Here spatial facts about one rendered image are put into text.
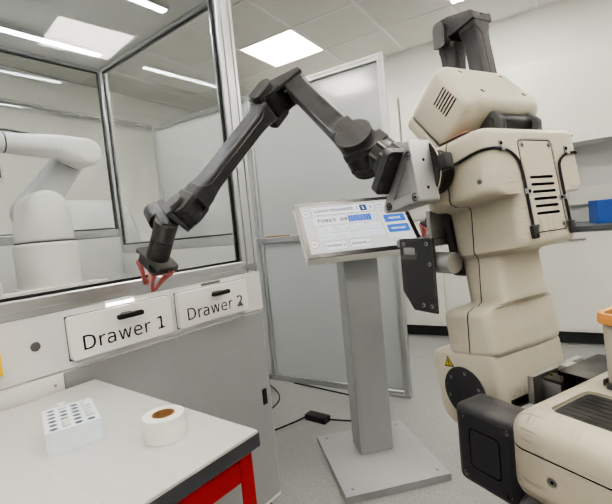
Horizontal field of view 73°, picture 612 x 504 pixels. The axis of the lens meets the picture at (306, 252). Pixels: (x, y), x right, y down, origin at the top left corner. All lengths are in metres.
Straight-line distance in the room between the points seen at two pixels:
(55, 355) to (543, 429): 1.03
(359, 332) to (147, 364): 0.95
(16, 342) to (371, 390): 1.39
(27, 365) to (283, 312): 2.06
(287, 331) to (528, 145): 2.38
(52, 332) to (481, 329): 0.97
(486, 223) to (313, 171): 1.99
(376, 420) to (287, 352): 1.18
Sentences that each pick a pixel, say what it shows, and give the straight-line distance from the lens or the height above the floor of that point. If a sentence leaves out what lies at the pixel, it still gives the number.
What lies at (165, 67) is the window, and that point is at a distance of 1.49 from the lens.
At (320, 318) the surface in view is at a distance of 2.83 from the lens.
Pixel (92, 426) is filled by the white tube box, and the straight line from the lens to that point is 0.86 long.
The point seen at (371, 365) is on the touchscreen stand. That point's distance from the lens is 1.95.
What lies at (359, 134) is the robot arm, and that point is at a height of 1.26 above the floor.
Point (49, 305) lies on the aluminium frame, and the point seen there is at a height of 0.96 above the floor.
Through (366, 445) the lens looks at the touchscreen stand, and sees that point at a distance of 2.09.
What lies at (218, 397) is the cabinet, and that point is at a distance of 1.50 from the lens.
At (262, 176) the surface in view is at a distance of 2.99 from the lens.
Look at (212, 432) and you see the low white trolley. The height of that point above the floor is 0.76.
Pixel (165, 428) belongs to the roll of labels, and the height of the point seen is 0.79.
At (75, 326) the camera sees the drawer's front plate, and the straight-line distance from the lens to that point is 1.19.
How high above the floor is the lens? 1.09
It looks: 4 degrees down
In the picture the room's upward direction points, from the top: 6 degrees counter-clockwise
